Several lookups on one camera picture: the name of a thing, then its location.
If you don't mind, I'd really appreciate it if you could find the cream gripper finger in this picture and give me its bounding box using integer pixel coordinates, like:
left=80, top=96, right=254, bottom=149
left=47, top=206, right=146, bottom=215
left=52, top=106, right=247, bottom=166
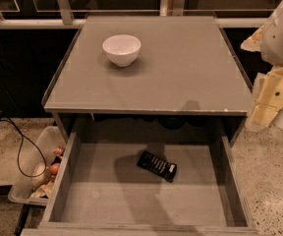
left=249, top=66, right=283, bottom=127
left=241, top=26, right=263, bottom=52

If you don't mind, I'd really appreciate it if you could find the black rxbar chocolate bar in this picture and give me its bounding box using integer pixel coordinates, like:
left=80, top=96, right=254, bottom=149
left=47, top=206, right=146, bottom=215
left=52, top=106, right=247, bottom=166
left=137, top=150, right=177, bottom=183

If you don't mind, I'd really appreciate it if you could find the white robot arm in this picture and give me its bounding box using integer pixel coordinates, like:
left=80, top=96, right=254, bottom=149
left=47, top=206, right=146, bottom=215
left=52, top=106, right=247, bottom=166
left=241, top=0, right=283, bottom=132

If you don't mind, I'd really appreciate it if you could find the grey cabinet with counter top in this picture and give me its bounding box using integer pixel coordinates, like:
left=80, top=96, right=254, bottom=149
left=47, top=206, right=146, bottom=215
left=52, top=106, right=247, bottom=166
left=41, top=15, right=255, bottom=145

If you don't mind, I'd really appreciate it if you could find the open grey top drawer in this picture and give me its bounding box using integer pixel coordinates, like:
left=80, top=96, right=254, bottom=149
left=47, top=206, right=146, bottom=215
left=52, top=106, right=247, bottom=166
left=23, top=128, right=257, bottom=236

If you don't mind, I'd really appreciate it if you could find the white ceramic bowl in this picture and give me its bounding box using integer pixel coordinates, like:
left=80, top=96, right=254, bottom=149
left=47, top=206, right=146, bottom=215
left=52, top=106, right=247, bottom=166
left=102, top=34, right=142, bottom=67

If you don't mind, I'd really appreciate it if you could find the orange round object in bin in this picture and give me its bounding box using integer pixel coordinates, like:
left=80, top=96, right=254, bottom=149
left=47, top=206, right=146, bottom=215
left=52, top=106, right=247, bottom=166
left=50, top=163, right=60, bottom=175

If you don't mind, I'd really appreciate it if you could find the cream round object in bin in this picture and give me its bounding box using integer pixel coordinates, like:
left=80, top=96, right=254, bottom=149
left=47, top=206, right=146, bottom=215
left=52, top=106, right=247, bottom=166
left=32, top=162, right=51, bottom=189

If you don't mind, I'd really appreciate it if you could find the clear plastic storage bin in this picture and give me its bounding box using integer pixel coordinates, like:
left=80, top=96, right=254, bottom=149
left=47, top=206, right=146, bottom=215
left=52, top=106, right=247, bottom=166
left=8, top=126, right=66, bottom=207

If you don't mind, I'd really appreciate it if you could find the metal railing frame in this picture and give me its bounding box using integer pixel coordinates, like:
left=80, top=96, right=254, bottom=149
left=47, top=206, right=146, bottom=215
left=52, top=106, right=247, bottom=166
left=0, top=0, right=281, bottom=29

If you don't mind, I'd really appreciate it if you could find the black cable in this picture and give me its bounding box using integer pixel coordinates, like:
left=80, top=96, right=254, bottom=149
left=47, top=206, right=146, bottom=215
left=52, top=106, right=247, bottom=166
left=0, top=102, right=48, bottom=179

